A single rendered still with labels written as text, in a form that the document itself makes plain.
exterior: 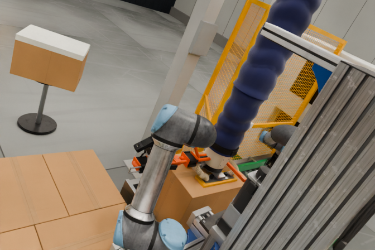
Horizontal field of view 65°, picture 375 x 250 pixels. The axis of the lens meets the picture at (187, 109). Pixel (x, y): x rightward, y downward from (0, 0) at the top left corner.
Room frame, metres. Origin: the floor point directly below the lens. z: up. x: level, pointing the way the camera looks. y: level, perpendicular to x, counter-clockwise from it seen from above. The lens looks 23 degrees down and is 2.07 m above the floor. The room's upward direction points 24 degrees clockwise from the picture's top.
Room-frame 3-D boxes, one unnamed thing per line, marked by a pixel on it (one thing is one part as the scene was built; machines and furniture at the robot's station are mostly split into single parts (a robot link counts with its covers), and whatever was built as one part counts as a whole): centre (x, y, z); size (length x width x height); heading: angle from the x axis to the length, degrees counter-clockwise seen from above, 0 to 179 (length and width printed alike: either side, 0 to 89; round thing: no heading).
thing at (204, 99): (2.77, -0.19, 1.05); 0.87 x 0.10 x 2.10; 11
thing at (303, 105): (3.16, -0.92, 1.05); 1.17 x 0.10 x 2.10; 139
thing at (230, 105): (1.81, -0.31, 1.68); 0.22 x 0.22 x 1.04
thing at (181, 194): (1.81, -0.31, 0.75); 0.60 x 0.40 x 0.40; 136
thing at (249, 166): (2.87, -0.87, 0.60); 1.60 x 0.11 x 0.09; 139
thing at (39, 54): (2.73, 1.46, 0.82); 0.60 x 0.40 x 0.40; 108
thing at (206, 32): (2.70, 0.13, 1.62); 0.20 x 0.05 x 0.30; 139
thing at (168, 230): (0.83, -0.13, 1.20); 0.13 x 0.12 x 0.14; 99
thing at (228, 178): (1.74, -0.38, 0.97); 0.34 x 0.10 x 0.05; 136
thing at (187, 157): (1.63, -0.14, 1.08); 0.10 x 0.08 x 0.06; 46
